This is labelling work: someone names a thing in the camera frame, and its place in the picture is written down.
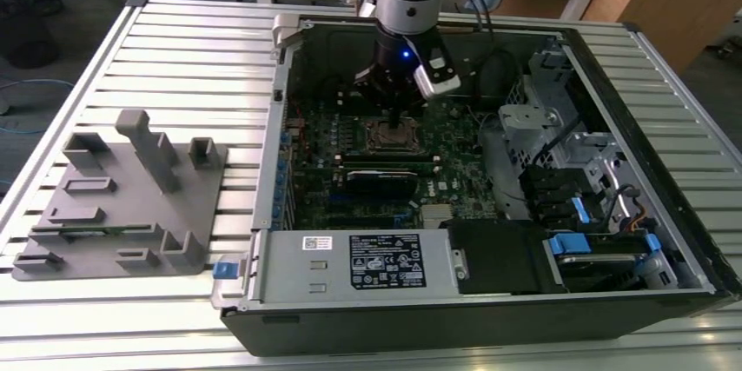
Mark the blue disk bay tab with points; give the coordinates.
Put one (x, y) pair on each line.
(578, 210)

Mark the green RAM stick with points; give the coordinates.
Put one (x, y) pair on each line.
(86, 230)

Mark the black waste bin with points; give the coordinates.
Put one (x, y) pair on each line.
(32, 47)

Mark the black plastic disk bay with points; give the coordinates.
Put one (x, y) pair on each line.
(549, 188)

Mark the small silver heat sink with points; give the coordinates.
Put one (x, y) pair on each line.
(436, 212)

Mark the grey parts rack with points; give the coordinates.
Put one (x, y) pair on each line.
(196, 197)

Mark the green motherboard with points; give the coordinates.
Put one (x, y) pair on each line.
(465, 197)

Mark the silver power supply unit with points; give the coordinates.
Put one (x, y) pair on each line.
(277, 266)

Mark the blue disk carrier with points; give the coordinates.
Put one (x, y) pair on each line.
(567, 244)

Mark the silver drive cage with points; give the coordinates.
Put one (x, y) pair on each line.
(517, 117)

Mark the black graphics card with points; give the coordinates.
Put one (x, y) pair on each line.
(379, 184)

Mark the black PC case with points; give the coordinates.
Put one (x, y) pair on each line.
(463, 327)

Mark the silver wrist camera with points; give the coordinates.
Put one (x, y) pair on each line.
(437, 80)

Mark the RAM slot white clips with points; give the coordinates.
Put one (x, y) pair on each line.
(385, 165)

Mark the blue case latch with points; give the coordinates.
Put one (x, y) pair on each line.
(225, 271)

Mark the CPU socket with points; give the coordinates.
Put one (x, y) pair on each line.
(367, 147)

